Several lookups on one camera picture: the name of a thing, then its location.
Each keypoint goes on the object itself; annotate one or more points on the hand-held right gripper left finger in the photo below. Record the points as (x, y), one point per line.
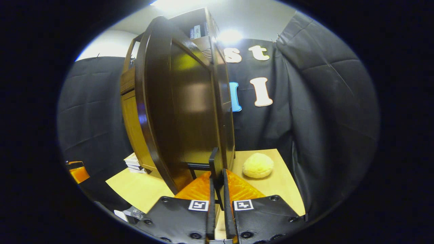
(211, 210)

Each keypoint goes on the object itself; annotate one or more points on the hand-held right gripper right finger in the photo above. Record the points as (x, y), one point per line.
(228, 210)

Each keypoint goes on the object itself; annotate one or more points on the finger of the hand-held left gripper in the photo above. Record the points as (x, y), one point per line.
(79, 174)

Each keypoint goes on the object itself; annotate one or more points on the wooden shoe cabinet door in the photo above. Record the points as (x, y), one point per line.
(183, 112)

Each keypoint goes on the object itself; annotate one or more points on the wooden double-door shoe cabinet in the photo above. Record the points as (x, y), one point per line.
(127, 81)

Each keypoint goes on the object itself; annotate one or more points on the pale yellow round bun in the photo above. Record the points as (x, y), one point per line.
(257, 165)

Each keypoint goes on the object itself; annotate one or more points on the white orange cover book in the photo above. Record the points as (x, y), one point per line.
(133, 158)

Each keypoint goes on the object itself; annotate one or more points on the thin white book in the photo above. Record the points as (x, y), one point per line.
(135, 166)

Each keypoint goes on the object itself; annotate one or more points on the wooden ribbed drawer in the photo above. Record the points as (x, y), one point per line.
(127, 83)

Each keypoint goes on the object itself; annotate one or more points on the black backdrop cloth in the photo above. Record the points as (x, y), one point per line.
(322, 101)

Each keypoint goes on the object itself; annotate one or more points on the large ceiling light panel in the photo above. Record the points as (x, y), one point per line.
(176, 4)

